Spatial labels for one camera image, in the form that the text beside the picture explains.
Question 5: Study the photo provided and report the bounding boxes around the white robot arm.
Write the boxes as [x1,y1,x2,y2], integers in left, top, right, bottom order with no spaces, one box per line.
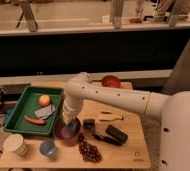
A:
[63,72,190,171]

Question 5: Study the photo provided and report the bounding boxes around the bunch of dark grapes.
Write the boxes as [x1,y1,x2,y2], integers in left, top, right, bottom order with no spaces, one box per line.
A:
[78,134,102,163]

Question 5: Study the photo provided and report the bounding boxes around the grey folded cloth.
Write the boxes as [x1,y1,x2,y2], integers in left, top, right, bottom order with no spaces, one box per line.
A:
[35,104,55,119]

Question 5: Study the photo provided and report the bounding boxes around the black rectangular case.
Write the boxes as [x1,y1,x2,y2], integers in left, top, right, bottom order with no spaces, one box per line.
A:
[106,125,128,143]

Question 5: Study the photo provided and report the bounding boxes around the blue glass cup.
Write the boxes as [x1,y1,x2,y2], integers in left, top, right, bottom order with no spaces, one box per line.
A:
[39,139,56,157]

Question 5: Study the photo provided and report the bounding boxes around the black handled tool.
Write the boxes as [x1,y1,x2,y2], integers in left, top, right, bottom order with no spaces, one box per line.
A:
[92,134,122,146]

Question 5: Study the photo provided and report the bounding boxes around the small dark metal object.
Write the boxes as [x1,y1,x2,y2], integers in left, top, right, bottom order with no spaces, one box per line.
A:
[83,119,95,130]

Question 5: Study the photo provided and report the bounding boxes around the white paper cup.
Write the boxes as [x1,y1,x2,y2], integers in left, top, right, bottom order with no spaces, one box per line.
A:
[3,134,27,155]

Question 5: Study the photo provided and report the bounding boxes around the purple bowl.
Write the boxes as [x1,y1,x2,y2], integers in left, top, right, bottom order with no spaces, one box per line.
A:
[53,117,81,146]

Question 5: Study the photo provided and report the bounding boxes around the green sponge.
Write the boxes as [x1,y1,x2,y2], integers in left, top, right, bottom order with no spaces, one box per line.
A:
[67,119,77,132]

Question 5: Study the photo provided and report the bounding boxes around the green plastic tray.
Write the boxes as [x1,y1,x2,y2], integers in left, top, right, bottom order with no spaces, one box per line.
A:
[4,86,63,136]

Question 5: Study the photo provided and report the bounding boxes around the orange peach fruit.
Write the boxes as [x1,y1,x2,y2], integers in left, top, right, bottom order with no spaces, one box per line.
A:
[38,95,51,107]

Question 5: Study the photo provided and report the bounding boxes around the orange-brown bowl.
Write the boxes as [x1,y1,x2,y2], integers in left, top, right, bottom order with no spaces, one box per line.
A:
[101,75,121,88]

